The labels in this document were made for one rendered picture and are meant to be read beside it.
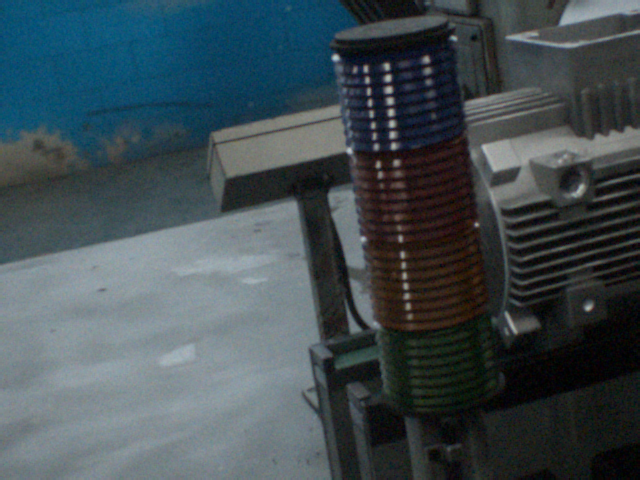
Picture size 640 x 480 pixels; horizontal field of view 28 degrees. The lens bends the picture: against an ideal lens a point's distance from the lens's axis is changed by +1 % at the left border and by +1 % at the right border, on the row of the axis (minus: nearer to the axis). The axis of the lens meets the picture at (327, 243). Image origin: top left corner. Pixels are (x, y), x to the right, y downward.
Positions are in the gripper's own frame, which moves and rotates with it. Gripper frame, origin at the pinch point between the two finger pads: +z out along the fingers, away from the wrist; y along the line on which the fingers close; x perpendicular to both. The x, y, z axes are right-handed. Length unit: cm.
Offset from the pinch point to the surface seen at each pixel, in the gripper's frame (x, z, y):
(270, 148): 12.1, -1.0, 15.2
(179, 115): -12, 114, 552
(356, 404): 21.9, 9.9, -11.0
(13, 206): 77, 83, 506
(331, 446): 25.7, 16.4, -1.1
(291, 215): 10, 31, 88
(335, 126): 6.2, 1.7, 15.7
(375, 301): 17.8, -6.9, -36.3
